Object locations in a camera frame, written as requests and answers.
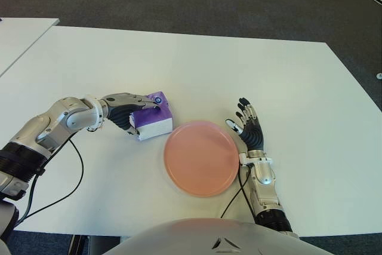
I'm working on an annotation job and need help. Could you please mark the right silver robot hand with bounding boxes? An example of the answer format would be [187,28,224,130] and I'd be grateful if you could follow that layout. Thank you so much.
[225,97,265,151]

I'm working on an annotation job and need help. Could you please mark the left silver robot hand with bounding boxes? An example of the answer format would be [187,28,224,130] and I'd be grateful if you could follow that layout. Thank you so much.
[100,92,164,142]

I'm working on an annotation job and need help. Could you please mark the purple tissue paper pack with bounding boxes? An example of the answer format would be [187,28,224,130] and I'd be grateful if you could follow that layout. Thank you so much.
[128,90,174,142]

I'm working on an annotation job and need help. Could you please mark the pink round plate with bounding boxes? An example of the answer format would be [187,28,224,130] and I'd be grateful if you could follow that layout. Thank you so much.
[163,120,241,198]

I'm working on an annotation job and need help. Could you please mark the silver robot torso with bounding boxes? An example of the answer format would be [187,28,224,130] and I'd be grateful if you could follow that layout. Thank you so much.
[103,218,338,255]

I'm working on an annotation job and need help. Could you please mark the adjacent white table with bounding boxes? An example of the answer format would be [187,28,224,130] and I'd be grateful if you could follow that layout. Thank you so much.
[0,17,60,77]

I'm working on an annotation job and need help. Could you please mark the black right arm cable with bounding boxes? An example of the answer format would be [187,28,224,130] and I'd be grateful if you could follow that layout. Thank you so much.
[220,164,257,220]

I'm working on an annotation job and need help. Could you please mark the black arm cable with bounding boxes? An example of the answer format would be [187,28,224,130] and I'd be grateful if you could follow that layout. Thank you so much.
[220,164,257,220]
[16,138,84,229]

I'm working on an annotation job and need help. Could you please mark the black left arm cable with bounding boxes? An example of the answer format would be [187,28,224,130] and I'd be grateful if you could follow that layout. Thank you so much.
[16,138,84,229]

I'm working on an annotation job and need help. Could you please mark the black table leg frame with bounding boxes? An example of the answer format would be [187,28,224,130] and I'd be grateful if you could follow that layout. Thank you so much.
[70,235,122,255]

